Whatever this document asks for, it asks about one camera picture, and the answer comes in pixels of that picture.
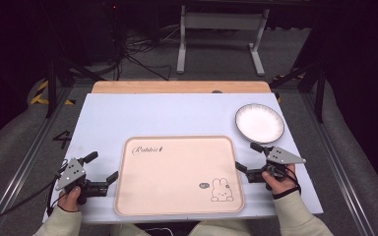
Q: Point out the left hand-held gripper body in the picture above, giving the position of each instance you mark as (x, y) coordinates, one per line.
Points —
(70, 173)

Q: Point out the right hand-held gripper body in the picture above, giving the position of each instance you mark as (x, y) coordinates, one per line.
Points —
(283, 156)

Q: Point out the person's left hand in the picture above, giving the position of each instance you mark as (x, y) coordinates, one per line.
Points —
(69, 200)

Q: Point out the person's right hand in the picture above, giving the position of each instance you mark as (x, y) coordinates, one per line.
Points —
(279, 186)

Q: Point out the white plate with dark rim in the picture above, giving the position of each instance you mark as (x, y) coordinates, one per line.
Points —
(259, 123)

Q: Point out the person's left leg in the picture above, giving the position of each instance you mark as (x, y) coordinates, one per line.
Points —
(129, 230)

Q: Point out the person's leg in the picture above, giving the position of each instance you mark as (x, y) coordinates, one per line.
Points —
(129, 230)
(220, 228)

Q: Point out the pink tray with rabbit print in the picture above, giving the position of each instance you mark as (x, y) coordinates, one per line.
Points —
(177, 177)

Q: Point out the person's right leg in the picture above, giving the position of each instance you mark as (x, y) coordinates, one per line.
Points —
(220, 228)

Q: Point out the black tripod stand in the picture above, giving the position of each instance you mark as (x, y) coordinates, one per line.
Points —
(50, 88)
(320, 95)

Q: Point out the dark computer tower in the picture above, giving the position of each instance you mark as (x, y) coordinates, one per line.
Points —
(101, 32)

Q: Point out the white metal stand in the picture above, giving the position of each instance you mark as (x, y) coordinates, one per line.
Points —
(221, 21)

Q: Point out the aluminium rail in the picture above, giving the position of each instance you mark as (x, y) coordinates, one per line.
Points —
(336, 164)
(26, 160)

